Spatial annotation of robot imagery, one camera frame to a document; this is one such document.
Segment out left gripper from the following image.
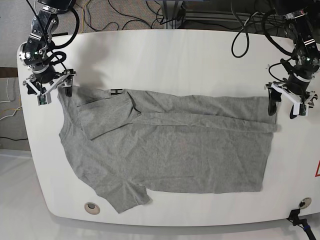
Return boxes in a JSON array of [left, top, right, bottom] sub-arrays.
[[264, 73, 319, 120]]

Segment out grey metal stand post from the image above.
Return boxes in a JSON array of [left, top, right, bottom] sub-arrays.
[[159, 0, 185, 30]]

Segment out black clamp with cable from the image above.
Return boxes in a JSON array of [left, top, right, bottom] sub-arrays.
[[287, 209, 316, 240]]

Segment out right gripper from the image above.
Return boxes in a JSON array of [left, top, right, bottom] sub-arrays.
[[22, 65, 76, 97]]

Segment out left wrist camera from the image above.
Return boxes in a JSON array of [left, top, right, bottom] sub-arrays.
[[293, 102, 309, 116]]

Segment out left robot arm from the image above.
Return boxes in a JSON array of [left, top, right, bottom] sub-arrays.
[[261, 0, 320, 119]]

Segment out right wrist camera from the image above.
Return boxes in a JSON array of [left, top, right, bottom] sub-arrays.
[[37, 92, 52, 106]]

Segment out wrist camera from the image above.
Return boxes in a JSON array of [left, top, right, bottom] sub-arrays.
[[37, 92, 52, 106], [293, 102, 309, 116]]

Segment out red warning triangle sticker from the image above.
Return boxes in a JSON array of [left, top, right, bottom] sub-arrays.
[[315, 161, 320, 177]]

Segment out table cable grommet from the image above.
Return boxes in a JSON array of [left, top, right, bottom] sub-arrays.
[[84, 202, 100, 215], [298, 197, 312, 209]]

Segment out left table cable grommet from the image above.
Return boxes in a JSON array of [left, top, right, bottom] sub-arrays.
[[84, 202, 100, 215]]

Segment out aluminium frame rail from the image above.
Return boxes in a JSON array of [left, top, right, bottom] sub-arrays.
[[184, 9, 238, 23]]

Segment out grey t-shirt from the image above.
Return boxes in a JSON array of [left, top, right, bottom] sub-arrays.
[[57, 86, 278, 213]]

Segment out right table cable grommet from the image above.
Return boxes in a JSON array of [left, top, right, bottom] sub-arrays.
[[298, 197, 312, 209]]

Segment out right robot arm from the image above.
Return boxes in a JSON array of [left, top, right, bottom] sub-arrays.
[[19, 0, 80, 105]]

